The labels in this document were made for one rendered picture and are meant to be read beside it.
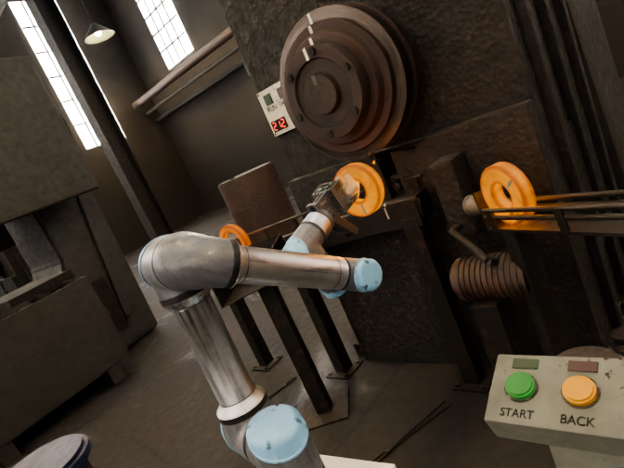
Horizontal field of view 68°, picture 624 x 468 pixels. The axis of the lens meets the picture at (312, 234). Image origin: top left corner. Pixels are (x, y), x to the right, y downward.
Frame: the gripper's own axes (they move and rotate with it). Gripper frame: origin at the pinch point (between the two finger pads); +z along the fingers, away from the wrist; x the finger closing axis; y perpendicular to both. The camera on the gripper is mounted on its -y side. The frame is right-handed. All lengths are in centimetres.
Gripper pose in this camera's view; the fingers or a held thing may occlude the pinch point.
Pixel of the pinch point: (355, 183)
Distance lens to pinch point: 134.6
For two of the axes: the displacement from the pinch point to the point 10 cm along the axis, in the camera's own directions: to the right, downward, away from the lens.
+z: 4.7, -6.5, 6.0
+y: -5.3, -7.5, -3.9
